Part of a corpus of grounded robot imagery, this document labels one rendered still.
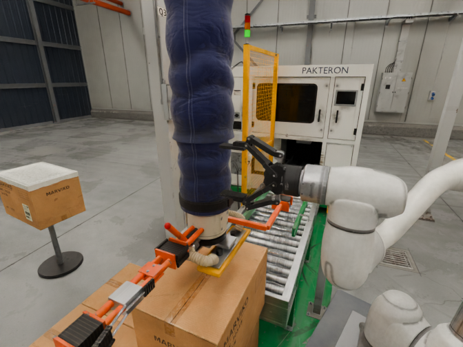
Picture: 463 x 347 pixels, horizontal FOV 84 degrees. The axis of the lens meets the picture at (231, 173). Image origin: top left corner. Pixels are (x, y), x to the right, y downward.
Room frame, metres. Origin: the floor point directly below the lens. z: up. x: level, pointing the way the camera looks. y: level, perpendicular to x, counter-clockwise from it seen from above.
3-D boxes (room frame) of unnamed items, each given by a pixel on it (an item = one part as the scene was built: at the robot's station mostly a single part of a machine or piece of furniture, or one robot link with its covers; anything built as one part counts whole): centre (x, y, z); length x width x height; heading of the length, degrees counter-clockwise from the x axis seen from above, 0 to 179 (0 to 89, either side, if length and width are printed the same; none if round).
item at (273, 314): (1.28, -0.01, 0.48); 0.70 x 0.03 x 0.15; 66
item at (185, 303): (0.99, 0.11, 0.74); 0.60 x 0.40 x 0.40; 156
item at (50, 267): (2.17, 1.75, 0.31); 0.40 x 0.40 x 0.62
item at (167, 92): (2.33, 0.52, 1.62); 0.20 x 0.05 x 0.30; 156
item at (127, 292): (0.57, 0.30, 1.22); 0.07 x 0.07 x 0.04; 66
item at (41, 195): (2.17, 1.75, 0.82); 0.60 x 0.40 x 0.40; 61
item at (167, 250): (0.76, 0.21, 1.23); 0.10 x 0.08 x 0.06; 66
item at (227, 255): (0.95, 0.02, 1.12); 0.34 x 0.10 x 0.05; 156
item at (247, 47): (3.07, -0.35, 1.05); 1.17 x 0.10 x 2.10; 156
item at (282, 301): (1.28, -0.01, 0.58); 0.70 x 0.03 x 0.06; 66
